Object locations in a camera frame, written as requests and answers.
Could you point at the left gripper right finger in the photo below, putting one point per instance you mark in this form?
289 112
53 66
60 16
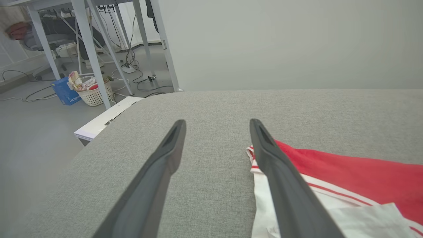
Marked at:
287 191

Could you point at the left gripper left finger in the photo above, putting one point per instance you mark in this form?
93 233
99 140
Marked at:
155 178

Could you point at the red and white jersey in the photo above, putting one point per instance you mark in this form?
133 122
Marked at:
357 172

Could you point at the white flat board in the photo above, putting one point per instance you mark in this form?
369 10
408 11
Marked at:
105 119

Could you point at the white plastic laundry basket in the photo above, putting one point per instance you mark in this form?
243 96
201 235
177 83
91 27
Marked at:
94 96

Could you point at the white power strip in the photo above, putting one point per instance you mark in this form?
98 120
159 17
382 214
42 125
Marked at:
129 68

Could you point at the clothes pile in basket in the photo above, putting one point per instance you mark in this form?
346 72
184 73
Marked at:
79 82

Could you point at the blue cardboard box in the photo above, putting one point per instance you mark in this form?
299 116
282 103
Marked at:
64 92

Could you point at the grey office chair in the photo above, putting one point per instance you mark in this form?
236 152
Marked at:
49 41

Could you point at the red cloth on chair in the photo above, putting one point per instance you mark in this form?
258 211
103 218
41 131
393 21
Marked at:
18 30

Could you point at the white metal table frame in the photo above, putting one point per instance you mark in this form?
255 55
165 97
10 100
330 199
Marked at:
87 46

